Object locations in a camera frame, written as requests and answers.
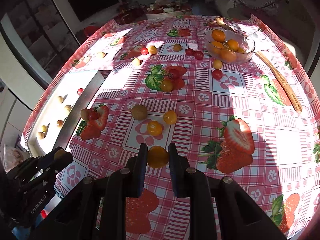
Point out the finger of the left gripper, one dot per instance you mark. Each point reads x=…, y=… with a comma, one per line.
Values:
x=54, y=169
x=48, y=159

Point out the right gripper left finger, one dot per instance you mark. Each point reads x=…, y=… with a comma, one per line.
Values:
x=139, y=171

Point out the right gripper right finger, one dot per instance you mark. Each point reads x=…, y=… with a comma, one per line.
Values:
x=177, y=165

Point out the pale fruit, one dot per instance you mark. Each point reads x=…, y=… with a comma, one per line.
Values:
x=60, y=154

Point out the orange yellow cherry tomato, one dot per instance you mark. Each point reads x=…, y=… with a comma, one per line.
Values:
x=157, y=157

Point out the red cherry tomato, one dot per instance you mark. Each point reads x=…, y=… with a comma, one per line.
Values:
x=80, y=91

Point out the longan at tray corner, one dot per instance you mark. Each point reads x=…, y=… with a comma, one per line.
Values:
x=40, y=135

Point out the white rectangular tray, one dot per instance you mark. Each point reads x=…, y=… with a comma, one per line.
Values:
x=52, y=111

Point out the yellow tomato in tray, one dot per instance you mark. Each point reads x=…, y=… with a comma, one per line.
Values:
x=44, y=128

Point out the brown glossy fruit in tray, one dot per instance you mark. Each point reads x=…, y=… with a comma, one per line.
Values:
x=59, y=123

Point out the large longan in tray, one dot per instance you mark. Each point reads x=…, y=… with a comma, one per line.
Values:
x=68, y=108

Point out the brown longan by strawberry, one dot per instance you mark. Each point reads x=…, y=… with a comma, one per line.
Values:
x=84, y=114

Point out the small longan in tray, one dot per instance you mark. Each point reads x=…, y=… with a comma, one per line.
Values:
x=60, y=99

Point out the red tomato beside longan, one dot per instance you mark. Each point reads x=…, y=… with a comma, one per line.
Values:
x=93, y=115

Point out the orange tomato on leaf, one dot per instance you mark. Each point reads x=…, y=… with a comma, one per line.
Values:
x=166, y=86

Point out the strawberry pattern tablecloth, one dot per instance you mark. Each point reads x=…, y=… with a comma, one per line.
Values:
x=224, y=127

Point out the red tomato near bowl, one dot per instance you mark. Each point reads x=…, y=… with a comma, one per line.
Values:
x=217, y=74

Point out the pale longan far centre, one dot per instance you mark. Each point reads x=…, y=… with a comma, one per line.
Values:
x=136, y=61

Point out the pale longan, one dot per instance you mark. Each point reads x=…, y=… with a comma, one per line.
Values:
x=101, y=54
x=136, y=61

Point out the yellow tomato below bowl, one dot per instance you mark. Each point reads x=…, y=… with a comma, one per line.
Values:
x=217, y=64

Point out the pale longan far left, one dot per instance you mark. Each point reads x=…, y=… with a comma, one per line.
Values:
x=101, y=54

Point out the red tomato pair right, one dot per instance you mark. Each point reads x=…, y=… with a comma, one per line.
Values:
x=198, y=55

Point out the red tomato pair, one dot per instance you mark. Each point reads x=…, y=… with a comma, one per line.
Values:
x=198, y=55
x=189, y=52

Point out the red tomato pair left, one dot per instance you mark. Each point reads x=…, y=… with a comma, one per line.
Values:
x=189, y=52

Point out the orange tomato on paw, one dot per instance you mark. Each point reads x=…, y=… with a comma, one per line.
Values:
x=177, y=47

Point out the yellow tomato far centre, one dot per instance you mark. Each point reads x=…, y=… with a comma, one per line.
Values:
x=152, y=50

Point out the red tomato far centre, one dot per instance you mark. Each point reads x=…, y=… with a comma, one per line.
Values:
x=144, y=51

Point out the clear glass bowl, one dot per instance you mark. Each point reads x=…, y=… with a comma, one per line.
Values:
x=236, y=49

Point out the orange fruit in bowl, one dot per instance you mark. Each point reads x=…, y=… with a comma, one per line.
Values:
x=218, y=35

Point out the long wooden tongs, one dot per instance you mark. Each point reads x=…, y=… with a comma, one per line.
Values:
x=271, y=90

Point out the cluttered coffee table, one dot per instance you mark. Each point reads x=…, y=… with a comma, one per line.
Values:
x=168, y=8

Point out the white sofa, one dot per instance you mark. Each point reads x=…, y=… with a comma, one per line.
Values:
x=242, y=9

